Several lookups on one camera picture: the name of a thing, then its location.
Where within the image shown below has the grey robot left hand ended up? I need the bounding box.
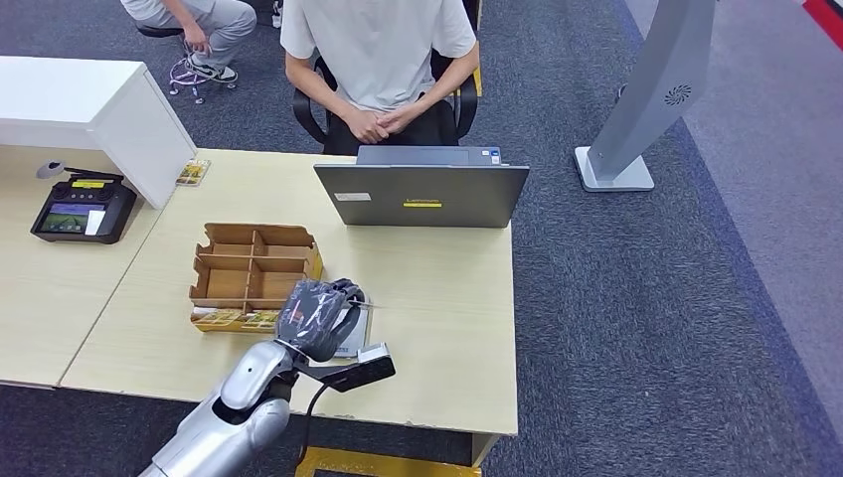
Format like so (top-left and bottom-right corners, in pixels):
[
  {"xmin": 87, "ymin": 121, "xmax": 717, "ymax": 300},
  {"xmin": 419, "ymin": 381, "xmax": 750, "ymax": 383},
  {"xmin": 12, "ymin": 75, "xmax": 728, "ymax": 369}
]
[{"xmin": 274, "ymin": 278, "xmax": 367, "ymax": 364}]

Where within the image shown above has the person's right hand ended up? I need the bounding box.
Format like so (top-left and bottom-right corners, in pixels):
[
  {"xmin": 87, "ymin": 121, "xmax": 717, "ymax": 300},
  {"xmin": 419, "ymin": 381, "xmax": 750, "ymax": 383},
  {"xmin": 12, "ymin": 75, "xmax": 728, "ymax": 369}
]
[{"xmin": 345, "ymin": 108, "xmax": 391, "ymax": 145}]

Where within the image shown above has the person's left hand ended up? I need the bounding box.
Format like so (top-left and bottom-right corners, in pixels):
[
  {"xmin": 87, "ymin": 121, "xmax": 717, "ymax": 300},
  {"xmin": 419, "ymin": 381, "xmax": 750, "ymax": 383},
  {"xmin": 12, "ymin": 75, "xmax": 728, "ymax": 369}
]
[{"xmin": 378, "ymin": 104, "xmax": 422, "ymax": 137}]

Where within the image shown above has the yellow hotel key card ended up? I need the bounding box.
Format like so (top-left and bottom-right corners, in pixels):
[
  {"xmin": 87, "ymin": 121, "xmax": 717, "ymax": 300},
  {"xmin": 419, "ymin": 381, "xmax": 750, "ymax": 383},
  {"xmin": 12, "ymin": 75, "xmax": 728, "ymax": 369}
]
[
  {"xmin": 193, "ymin": 308, "xmax": 243, "ymax": 329},
  {"xmin": 240, "ymin": 311, "xmax": 282, "ymax": 331}
]

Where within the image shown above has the grey card reader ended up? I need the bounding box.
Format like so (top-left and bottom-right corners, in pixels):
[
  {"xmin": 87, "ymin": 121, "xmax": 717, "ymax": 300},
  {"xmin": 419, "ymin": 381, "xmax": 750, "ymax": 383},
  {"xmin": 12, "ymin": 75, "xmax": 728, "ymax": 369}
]
[{"xmin": 332, "ymin": 305, "xmax": 374, "ymax": 361}]

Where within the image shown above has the person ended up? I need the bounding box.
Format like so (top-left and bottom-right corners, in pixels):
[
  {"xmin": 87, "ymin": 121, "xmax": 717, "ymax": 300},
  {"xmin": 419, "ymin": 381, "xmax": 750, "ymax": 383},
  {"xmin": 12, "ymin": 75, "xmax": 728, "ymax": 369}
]
[
  {"xmin": 279, "ymin": 0, "xmax": 481, "ymax": 157},
  {"xmin": 120, "ymin": 0, "xmax": 258, "ymax": 83}
]

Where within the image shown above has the yellow key card stack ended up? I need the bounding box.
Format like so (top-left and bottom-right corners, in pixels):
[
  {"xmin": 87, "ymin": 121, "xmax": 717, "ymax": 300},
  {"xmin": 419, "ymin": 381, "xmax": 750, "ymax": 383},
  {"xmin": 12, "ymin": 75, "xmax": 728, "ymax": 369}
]
[{"xmin": 175, "ymin": 158, "xmax": 212, "ymax": 188}]

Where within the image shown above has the yellow organizer base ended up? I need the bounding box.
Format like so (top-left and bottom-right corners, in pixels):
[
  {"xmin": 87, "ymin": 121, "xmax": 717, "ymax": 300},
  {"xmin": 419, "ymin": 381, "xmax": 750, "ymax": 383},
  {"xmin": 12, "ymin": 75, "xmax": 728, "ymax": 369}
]
[{"xmin": 191, "ymin": 246, "xmax": 325, "ymax": 335}]

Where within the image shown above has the black office chair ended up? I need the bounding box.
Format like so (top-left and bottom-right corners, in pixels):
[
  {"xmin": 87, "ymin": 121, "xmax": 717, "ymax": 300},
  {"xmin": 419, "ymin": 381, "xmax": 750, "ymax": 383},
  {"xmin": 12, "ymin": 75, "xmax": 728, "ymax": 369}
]
[{"xmin": 292, "ymin": 0, "xmax": 482, "ymax": 156}]

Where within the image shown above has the grey laptop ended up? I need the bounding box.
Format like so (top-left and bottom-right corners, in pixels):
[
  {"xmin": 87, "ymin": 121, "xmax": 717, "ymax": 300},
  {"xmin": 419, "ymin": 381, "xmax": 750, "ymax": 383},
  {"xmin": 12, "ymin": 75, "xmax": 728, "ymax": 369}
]
[{"xmin": 313, "ymin": 145, "xmax": 530, "ymax": 230}]

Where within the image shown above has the wooden compartment organizer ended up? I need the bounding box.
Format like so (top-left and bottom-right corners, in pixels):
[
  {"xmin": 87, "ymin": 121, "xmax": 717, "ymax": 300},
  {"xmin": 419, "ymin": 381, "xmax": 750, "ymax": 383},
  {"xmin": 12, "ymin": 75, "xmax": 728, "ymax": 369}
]
[{"xmin": 189, "ymin": 222, "xmax": 322, "ymax": 315}]

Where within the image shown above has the black stool chrome base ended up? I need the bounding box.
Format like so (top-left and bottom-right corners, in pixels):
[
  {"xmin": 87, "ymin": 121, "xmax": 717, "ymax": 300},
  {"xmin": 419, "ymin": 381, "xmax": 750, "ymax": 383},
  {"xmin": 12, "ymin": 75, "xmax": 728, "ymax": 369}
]
[{"xmin": 136, "ymin": 25, "xmax": 239, "ymax": 105}]

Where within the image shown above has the grey kiosk stand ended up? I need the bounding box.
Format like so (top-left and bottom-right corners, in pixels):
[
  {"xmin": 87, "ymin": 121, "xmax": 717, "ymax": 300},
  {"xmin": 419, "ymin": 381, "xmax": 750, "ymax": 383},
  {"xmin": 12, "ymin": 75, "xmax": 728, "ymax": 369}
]
[{"xmin": 574, "ymin": 0, "xmax": 718, "ymax": 194}]

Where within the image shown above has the black screen remote controller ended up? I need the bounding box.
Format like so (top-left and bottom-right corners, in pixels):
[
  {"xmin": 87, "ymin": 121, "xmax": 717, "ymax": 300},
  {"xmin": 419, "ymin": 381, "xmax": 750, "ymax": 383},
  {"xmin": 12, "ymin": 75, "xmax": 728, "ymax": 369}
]
[{"xmin": 29, "ymin": 167, "xmax": 138, "ymax": 245}]

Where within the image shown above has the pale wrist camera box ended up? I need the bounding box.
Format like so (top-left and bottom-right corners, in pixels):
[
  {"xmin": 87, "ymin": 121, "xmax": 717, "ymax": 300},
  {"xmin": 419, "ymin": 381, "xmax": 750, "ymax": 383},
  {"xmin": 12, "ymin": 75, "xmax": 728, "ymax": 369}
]
[{"xmin": 292, "ymin": 342, "xmax": 398, "ymax": 395}]

